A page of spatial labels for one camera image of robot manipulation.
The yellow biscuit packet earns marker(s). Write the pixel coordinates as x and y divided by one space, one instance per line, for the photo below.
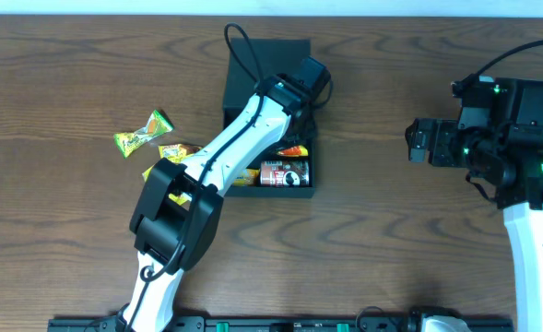
247 177

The red Pringles can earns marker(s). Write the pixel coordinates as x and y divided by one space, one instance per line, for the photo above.
285 173

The orange yellow peanut snack packet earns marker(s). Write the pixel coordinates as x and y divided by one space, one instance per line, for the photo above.
294 152

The yellow Apollo chocolate cake packet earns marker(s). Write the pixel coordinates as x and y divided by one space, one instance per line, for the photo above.
177 152

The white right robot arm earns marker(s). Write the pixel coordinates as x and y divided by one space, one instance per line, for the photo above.
498 138

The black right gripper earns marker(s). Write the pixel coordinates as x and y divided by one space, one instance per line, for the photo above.
419 139

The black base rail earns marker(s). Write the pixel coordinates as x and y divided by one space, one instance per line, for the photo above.
201 324

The green pandan cake packet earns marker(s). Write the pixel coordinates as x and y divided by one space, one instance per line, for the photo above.
128 142

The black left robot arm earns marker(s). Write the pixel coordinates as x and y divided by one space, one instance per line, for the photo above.
176 217

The black gift box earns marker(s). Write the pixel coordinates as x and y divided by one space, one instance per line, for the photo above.
276 57

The yellow Apollo wafer packet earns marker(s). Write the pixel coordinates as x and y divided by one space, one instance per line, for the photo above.
180 199

